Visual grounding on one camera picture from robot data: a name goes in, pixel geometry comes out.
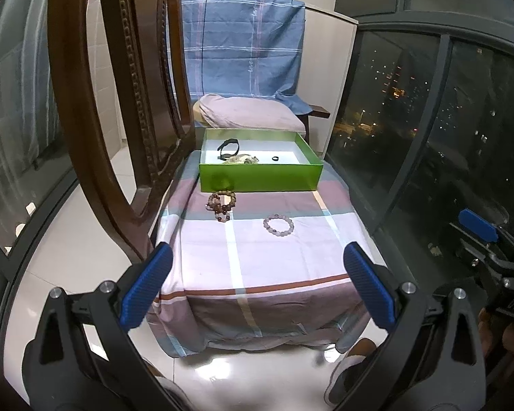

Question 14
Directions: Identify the slipper foot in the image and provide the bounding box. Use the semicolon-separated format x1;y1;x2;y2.
144;359;196;411
324;338;377;407

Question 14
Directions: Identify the brown wooden bead bracelet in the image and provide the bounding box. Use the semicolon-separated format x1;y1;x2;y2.
205;189;238;224

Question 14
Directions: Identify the pink plaid table cloth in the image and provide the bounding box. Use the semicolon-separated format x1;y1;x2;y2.
146;152;370;358

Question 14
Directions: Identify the blue plaid cloth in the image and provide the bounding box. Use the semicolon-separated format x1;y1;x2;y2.
182;0;311;115

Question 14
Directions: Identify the black smart watch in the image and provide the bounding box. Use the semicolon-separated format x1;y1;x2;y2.
217;138;240;161

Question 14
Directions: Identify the left slipper foot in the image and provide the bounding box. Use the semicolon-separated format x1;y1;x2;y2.
144;359;196;411

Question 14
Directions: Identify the carved brown wooden chair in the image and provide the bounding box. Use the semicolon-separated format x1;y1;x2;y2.
47;0;196;263

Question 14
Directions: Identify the dark wooden armchair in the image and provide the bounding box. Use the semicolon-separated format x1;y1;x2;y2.
301;104;330;147

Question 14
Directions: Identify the right slipper foot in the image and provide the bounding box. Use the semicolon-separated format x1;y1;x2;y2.
324;338;377;407

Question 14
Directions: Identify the right hand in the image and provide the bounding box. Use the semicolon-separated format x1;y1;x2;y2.
478;308;514;376

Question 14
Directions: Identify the green cardboard box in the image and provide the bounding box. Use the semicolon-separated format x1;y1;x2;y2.
199;128;323;193

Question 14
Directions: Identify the pink seat cushion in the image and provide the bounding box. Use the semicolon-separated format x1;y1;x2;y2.
193;94;305;135

